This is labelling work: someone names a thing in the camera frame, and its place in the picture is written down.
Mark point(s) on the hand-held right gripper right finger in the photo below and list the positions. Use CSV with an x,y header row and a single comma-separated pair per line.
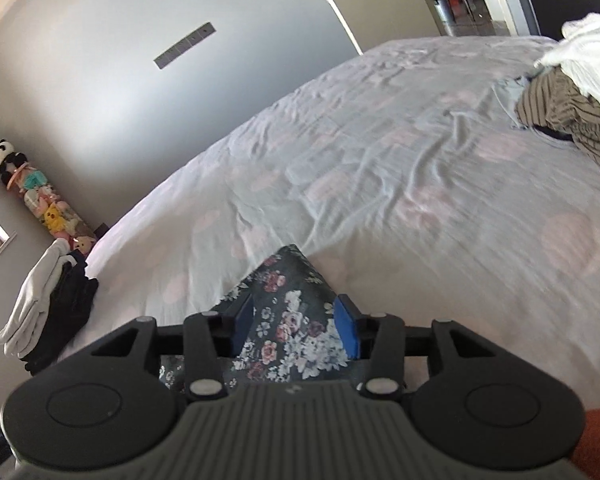
x,y
347,332

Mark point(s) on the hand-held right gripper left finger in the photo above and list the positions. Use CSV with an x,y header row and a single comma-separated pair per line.
x,y
243,324

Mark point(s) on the dark floral garment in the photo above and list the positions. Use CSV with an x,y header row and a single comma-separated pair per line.
x,y
290,320

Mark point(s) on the black folded clothes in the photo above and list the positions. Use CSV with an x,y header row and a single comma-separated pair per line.
x,y
67,320

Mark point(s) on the brown striped garment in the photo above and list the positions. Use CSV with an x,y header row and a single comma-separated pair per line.
x,y
560,105

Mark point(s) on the stack of plush toys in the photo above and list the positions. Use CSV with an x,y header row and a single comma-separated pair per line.
x,y
45,200

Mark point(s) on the light blue garment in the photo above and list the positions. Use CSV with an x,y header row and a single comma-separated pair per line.
x,y
511,91

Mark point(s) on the bed with pink-dotted sheet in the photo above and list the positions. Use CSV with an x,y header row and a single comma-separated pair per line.
x,y
405,170

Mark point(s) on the grey wall strip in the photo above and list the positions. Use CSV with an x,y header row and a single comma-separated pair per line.
x,y
184,45

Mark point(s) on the beige door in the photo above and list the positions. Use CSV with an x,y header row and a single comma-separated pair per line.
x,y
380,5

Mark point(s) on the dark navy garment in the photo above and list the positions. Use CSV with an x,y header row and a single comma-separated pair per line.
x,y
555,135

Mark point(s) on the white folded clothes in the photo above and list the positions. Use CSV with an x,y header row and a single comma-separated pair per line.
x,y
32,300

